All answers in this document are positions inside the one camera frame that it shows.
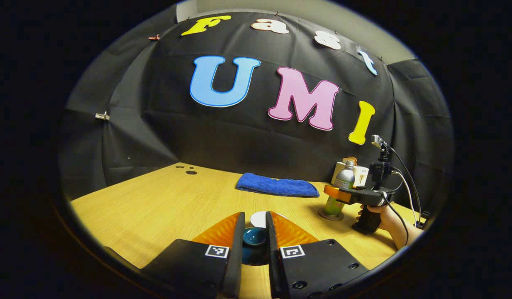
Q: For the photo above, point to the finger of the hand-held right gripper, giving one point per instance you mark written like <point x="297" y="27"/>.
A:
<point x="332" y="192"/>

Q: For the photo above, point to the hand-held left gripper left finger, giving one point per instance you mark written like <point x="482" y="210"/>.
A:
<point x="236" y="265"/>

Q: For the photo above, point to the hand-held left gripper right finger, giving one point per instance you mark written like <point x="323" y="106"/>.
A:
<point x="273" y="265"/>

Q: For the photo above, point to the silver green-label water bottle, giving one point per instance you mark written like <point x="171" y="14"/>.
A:
<point x="344" y="178"/>

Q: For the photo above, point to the round brown coaster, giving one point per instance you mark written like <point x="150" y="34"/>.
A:
<point x="330" y="216"/>

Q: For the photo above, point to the teal white-lined teacup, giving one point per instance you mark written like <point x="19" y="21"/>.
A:
<point x="258" y="219"/>

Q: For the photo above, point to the cream toaster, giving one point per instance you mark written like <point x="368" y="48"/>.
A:
<point x="361" y="174"/>

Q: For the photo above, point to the bread slice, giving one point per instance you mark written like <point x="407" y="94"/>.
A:
<point x="350" y="159"/>

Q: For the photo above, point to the blue folded towel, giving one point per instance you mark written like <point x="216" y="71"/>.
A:
<point x="276" y="186"/>

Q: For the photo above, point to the silver cloth clip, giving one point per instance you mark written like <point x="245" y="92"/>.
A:
<point x="101" y="116"/>

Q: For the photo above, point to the copper cloth clip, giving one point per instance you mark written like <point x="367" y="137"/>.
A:
<point x="154" y="37"/>

